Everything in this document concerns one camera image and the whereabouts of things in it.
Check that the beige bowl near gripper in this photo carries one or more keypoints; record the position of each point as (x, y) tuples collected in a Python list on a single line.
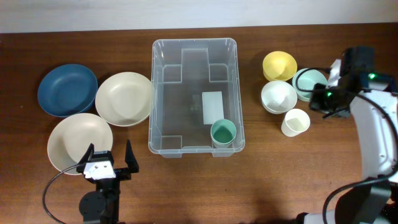
[(71, 138)]

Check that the dark blue bowl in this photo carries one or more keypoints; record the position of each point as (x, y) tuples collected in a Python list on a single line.
[(67, 90)]

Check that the beige bowl near bin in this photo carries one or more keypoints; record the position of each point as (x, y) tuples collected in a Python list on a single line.
[(124, 99)]

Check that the mint green small bowl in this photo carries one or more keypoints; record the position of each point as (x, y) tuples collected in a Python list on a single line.
[(307, 82)]

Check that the cream cup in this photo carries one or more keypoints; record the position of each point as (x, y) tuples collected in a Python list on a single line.
[(296, 121)]

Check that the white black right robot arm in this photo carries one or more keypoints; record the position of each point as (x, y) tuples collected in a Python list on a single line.
[(374, 109)]

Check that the white small bowl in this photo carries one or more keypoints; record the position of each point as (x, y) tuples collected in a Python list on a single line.
[(278, 97)]

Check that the grey cup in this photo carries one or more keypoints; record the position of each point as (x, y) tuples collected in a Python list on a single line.
[(220, 145)]

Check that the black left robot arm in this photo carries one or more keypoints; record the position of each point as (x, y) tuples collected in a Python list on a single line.
[(102, 204)]

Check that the clear plastic storage bin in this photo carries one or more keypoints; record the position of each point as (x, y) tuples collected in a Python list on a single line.
[(182, 69)]

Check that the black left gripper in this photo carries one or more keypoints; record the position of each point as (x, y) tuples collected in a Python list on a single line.
[(125, 173)]

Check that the yellow small bowl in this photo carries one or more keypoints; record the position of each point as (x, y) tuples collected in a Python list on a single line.
[(279, 65)]

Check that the white label in bin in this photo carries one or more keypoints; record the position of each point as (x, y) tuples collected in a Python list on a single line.
[(212, 106)]

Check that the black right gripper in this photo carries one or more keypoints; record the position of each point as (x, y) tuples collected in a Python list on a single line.
[(335, 111)]

